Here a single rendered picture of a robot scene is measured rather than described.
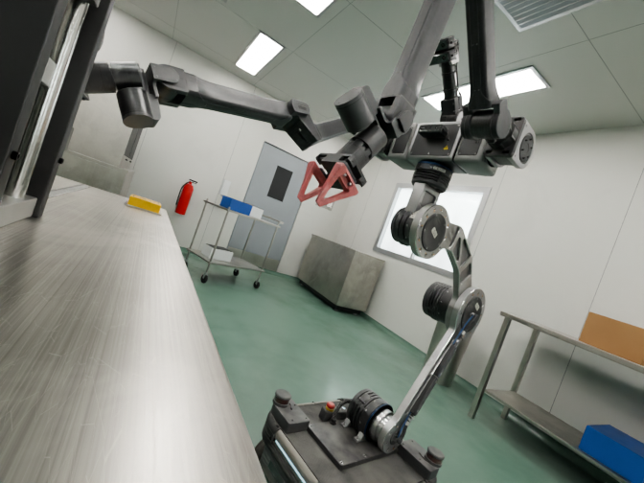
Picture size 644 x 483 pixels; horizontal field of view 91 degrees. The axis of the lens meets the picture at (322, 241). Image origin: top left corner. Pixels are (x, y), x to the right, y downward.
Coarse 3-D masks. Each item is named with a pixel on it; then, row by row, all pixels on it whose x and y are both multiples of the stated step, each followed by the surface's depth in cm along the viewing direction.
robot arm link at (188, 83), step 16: (160, 64) 68; (192, 80) 72; (160, 96) 70; (176, 96) 74; (192, 96) 72; (208, 96) 75; (224, 96) 78; (240, 96) 82; (256, 96) 86; (224, 112) 82; (240, 112) 83; (256, 112) 86; (272, 112) 89; (288, 112) 92; (304, 112) 94
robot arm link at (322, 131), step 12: (300, 120) 94; (336, 120) 110; (288, 132) 99; (300, 132) 98; (312, 132) 97; (324, 132) 103; (336, 132) 108; (348, 132) 118; (300, 144) 101; (312, 144) 100
